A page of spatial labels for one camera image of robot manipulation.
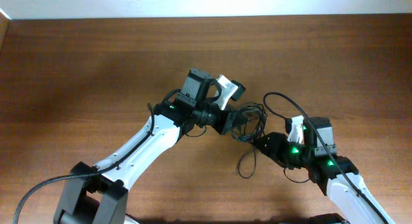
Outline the black USB cable with loop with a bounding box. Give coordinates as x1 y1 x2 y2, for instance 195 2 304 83
237 103 268 180

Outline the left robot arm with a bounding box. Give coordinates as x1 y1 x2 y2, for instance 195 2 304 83
53 69 247 224

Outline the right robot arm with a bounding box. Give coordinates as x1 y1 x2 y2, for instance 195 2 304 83
252 116 394 223

